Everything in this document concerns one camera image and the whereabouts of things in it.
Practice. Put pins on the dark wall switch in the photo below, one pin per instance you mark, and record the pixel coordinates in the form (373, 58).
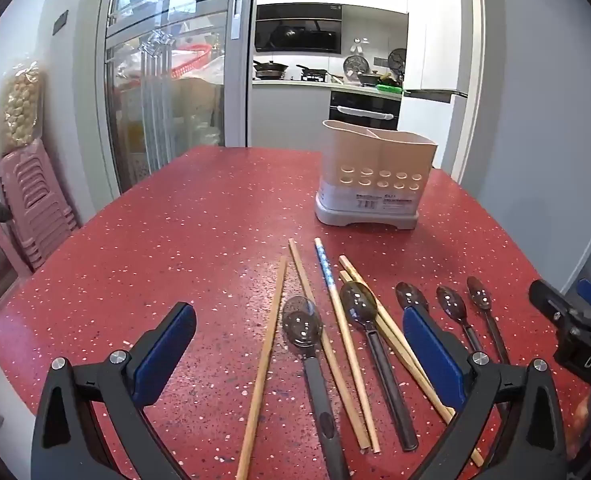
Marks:
(61, 21)

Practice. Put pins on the white refrigerator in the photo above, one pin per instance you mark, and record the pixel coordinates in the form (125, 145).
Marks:
(433, 35)

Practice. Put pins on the white kitchen base cabinet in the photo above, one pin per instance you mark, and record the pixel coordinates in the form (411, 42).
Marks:
(288, 115)

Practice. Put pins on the beige plastic utensil holder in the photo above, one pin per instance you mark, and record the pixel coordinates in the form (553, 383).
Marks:
(375, 160)

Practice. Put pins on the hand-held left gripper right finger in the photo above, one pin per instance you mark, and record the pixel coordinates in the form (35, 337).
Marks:
(433, 355)

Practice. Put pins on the sliding glass door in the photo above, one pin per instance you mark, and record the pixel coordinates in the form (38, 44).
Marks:
(238, 85)

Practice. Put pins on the dark cooking pot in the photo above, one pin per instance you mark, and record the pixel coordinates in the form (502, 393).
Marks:
(370, 78)

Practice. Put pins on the stack of pink stools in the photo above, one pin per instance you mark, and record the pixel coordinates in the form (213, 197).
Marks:
(35, 195)

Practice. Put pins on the red plastic basket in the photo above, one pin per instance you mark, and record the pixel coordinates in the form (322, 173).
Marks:
(193, 57)

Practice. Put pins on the round metal strainer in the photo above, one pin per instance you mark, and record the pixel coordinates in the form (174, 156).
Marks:
(356, 65)

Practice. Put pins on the green cutting board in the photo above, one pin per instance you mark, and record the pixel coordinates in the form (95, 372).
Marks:
(390, 89)

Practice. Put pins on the black wok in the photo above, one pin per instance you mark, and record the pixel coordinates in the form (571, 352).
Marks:
(270, 67)

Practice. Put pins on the black built-in oven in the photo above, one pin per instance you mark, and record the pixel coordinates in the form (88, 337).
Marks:
(365, 124)

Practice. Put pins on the round black rack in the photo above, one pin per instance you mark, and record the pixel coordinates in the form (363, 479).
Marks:
(398, 59)

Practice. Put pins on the dark translucent plastic spoon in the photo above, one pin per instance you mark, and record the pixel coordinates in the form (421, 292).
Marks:
(411, 296)
(479, 292)
(358, 302)
(450, 302)

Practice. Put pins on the clear bag of nuts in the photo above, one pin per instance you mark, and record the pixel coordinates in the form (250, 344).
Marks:
(17, 105)

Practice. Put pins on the blue patterned wooden chopstick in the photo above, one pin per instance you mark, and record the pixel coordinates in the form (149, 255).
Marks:
(327, 270)

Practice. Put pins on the black range hood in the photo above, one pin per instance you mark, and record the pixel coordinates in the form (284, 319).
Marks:
(298, 27)

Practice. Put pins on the black frying pan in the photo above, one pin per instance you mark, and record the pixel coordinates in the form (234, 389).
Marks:
(313, 71)

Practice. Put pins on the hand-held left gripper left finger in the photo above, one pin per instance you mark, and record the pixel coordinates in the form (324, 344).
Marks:
(168, 350)

